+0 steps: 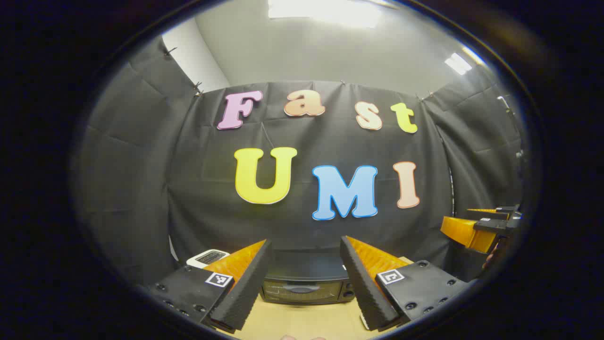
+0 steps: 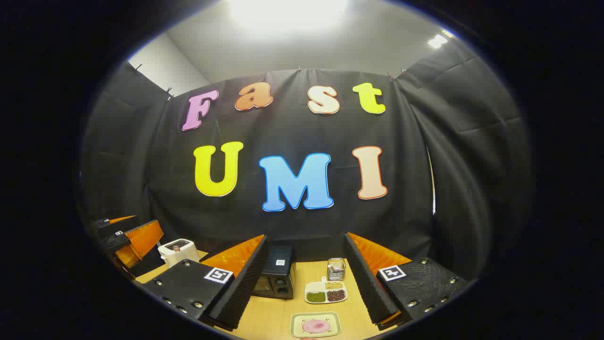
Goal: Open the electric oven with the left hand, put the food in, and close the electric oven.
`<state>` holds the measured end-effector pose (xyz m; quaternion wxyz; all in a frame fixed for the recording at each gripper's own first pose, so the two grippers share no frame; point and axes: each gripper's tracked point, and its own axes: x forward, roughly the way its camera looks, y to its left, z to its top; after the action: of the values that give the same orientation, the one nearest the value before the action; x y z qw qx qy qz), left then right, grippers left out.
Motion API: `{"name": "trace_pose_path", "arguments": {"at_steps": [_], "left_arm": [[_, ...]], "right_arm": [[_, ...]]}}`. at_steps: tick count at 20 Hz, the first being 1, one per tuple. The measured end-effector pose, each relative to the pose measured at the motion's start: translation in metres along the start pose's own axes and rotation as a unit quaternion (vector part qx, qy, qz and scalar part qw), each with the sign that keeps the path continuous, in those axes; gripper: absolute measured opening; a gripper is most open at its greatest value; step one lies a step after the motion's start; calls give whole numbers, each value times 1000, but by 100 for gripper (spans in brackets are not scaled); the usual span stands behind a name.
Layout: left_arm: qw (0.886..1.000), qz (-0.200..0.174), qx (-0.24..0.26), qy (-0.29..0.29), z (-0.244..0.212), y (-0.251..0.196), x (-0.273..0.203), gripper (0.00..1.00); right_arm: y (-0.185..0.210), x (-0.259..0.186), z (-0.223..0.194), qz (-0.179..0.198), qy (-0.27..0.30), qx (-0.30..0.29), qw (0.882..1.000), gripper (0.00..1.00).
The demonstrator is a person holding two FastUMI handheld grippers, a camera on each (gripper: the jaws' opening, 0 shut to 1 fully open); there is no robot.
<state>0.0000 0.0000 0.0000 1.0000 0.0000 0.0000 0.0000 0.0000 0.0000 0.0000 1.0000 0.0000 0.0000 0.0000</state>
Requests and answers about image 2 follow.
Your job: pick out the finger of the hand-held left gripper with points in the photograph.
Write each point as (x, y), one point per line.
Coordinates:
(141, 238)
(118, 225)

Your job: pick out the black electric oven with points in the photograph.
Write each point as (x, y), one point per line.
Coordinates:
(276, 278)

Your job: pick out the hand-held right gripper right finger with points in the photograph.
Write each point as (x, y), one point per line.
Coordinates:
(363, 283)

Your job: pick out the small ceiling light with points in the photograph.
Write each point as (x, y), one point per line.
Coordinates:
(437, 41)

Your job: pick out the pile of yellow soybeans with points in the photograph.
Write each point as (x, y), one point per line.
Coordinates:
(334, 285)

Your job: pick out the black backdrop cloth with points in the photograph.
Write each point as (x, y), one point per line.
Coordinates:
(283, 132)

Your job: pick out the clear glass jar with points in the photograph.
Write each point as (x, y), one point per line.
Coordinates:
(336, 270)

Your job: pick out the white toaster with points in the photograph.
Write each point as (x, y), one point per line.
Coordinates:
(181, 255)

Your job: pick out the cream square plate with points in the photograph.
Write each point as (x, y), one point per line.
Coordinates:
(297, 326)

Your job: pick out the pile of green beans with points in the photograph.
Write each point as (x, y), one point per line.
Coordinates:
(316, 297)

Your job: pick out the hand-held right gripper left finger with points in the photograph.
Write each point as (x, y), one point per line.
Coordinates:
(250, 283)

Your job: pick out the pink meat slice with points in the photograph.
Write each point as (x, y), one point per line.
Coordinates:
(315, 326)

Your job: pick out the large ceiling light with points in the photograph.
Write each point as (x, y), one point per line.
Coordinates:
(288, 12)

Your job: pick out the white divided plate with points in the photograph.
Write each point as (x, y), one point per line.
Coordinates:
(315, 286)

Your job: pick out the pile of red beans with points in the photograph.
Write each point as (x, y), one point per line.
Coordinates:
(336, 295)

